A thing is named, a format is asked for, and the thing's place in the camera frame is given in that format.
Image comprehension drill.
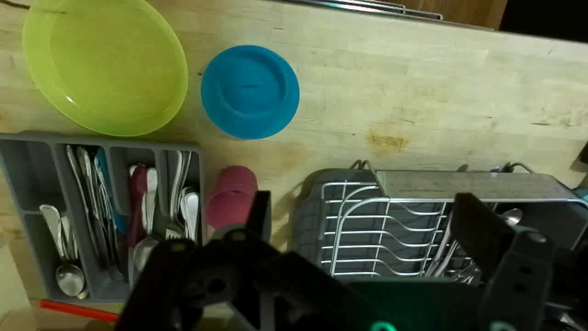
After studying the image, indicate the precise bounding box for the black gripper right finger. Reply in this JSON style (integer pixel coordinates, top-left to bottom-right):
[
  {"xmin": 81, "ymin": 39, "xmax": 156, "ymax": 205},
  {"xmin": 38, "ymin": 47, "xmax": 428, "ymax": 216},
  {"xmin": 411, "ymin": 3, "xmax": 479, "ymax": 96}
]
[{"xmin": 452, "ymin": 192, "xmax": 558, "ymax": 331}]

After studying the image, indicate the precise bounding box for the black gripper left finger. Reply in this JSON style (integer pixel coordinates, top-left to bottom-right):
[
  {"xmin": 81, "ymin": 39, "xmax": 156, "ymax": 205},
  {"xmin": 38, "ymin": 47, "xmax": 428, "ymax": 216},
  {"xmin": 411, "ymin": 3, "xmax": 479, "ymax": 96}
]
[{"xmin": 115, "ymin": 190, "xmax": 369, "ymax": 331}]

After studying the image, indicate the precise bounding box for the pink plastic spoon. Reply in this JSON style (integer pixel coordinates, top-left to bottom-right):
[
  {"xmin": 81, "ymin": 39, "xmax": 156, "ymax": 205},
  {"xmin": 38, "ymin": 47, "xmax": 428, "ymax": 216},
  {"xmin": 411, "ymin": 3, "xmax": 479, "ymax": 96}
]
[{"xmin": 126, "ymin": 164, "xmax": 150, "ymax": 247}]

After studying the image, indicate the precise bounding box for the large silver spoon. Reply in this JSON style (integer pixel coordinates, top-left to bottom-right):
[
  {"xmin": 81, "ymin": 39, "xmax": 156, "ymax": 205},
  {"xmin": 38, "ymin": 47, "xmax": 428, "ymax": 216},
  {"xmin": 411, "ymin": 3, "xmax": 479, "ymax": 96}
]
[{"xmin": 130, "ymin": 168, "xmax": 161, "ymax": 278}]

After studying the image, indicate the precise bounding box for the pink plastic cup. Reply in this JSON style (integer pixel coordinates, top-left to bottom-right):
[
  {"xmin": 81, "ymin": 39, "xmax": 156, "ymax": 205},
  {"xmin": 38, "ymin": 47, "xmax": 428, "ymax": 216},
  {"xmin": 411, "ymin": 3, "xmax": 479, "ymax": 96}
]
[{"xmin": 204, "ymin": 164, "xmax": 259, "ymax": 234}]

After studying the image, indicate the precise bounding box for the grey steel dish rack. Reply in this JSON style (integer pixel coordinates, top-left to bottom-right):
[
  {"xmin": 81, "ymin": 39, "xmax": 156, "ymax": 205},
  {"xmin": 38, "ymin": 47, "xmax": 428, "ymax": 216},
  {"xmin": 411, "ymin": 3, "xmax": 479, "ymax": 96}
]
[{"xmin": 292, "ymin": 161, "xmax": 588, "ymax": 291}]

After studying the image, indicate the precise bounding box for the orange red strip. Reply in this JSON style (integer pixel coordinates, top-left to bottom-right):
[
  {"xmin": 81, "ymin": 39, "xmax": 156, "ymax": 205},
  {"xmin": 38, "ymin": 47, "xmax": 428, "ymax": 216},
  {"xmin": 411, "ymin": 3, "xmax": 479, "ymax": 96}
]
[{"xmin": 38, "ymin": 299, "xmax": 121, "ymax": 324}]

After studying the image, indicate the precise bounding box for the small silver teaspoon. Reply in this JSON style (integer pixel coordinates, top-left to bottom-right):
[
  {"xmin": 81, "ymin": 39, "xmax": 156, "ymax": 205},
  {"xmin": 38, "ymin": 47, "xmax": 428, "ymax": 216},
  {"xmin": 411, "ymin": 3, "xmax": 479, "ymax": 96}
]
[
  {"xmin": 38, "ymin": 203, "xmax": 70, "ymax": 260},
  {"xmin": 53, "ymin": 210, "xmax": 88, "ymax": 302}
]

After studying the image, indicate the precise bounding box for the blue plastic bowl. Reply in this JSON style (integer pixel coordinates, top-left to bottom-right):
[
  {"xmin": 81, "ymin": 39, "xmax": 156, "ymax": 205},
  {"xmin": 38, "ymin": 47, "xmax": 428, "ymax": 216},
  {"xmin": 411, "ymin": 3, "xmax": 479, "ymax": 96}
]
[{"xmin": 200, "ymin": 45, "xmax": 301, "ymax": 142}]

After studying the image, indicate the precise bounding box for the grey cutlery tray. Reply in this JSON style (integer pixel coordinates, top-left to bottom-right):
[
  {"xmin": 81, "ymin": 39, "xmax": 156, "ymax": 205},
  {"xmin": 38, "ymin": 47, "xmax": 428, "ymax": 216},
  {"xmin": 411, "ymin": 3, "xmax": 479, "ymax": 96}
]
[{"xmin": 0, "ymin": 131, "xmax": 207, "ymax": 306}]

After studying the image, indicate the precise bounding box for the lime green plastic plate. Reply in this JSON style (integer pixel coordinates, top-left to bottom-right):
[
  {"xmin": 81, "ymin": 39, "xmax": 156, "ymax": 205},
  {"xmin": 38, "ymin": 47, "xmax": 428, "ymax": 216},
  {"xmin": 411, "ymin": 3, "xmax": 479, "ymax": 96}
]
[{"xmin": 22, "ymin": 0, "xmax": 191, "ymax": 139}]

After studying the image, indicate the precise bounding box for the blue handled utensil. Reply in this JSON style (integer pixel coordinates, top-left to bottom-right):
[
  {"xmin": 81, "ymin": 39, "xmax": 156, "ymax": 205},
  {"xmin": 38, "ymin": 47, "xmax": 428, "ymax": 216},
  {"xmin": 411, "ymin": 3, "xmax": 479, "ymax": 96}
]
[{"xmin": 97, "ymin": 150, "xmax": 130, "ymax": 238}]

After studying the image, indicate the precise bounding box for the silver metal drawer handle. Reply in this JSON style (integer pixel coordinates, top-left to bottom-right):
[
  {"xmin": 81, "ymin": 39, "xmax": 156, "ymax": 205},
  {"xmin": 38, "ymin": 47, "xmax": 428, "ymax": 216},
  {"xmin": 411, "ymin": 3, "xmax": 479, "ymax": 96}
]
[{"xmin": 292, "ymin": 0, "xmax": 446, "ymax": 25}]

